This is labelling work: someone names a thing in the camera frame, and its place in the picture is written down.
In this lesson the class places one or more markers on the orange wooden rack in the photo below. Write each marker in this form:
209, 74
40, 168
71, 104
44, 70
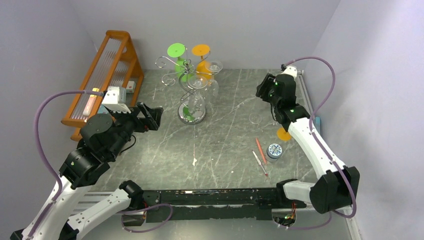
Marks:
116, 62

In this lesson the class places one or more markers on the yellow highlighter marker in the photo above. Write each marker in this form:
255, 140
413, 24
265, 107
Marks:
89, 105

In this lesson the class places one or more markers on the white red pen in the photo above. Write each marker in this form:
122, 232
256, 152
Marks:
260, 163

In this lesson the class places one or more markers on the chrome wine glass rack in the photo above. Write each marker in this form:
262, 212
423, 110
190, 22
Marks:
182, 110

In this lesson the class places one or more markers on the small white red box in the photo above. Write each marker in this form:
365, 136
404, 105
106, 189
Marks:
130, 87

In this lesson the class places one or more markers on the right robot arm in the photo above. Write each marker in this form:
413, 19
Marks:
337, 184

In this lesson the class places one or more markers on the blue patterned round tin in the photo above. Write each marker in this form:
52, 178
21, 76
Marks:
274, 152

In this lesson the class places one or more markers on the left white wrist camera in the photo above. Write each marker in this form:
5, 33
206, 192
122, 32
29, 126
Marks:
115, 100

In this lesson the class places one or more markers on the green plastic wine glass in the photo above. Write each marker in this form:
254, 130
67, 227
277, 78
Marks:
183, 68

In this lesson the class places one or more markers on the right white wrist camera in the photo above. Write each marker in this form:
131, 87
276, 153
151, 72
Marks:
289, 70

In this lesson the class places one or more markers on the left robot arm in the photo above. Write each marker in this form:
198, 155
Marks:
103, 137

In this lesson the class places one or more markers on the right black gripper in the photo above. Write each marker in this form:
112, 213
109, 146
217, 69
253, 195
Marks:
265, 88

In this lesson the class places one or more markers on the light blue flat package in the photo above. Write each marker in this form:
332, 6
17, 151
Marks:
102, 110

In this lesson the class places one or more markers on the clear wine glass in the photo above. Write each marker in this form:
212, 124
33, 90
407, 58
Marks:
196, 101
214, 66
255, 118

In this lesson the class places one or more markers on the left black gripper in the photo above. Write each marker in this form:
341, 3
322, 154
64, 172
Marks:
152, 120

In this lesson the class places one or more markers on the orange plastic wine glass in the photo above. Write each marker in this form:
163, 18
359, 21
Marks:
202, 51

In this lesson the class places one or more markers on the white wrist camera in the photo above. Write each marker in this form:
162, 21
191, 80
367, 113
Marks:
115, 100
289, 70

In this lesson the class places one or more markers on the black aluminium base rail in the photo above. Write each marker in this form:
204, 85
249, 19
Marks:
204, 204

